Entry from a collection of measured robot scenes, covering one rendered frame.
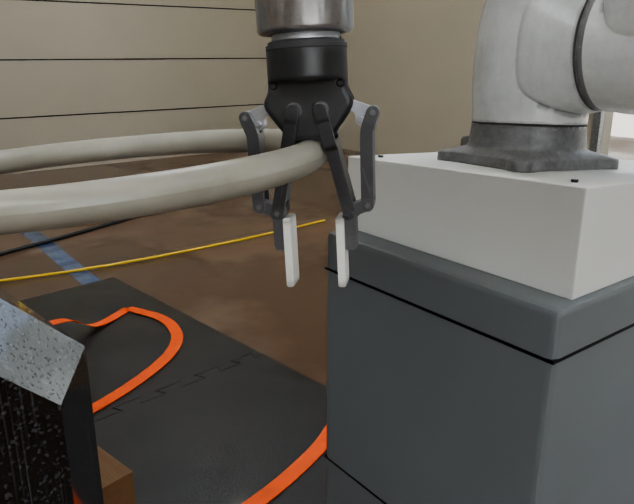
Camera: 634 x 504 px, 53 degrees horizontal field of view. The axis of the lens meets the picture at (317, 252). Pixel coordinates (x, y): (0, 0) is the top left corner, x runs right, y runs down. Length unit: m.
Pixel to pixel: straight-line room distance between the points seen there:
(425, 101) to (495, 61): 5.58
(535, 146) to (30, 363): 0.76
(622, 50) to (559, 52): 0.08
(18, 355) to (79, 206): 0.58
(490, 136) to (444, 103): 5.41
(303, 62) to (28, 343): 0.63
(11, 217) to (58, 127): 6.10
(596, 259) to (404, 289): 0.25
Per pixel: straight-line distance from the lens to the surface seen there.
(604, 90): 0.83
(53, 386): 1.04
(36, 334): 1.05
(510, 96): 0.88
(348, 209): 0.61
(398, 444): 0.97
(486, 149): 0.89
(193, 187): 0.47
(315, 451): 1.82
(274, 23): 0.58
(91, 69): 6.63
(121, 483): 1.61
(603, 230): 0.77
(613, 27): 0.81
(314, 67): 0.58
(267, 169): 0.51
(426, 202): 0.86
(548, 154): 0.88
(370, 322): 0.93
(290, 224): 0.62
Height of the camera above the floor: 1.06
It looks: 17 degrees down
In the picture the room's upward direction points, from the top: straight up
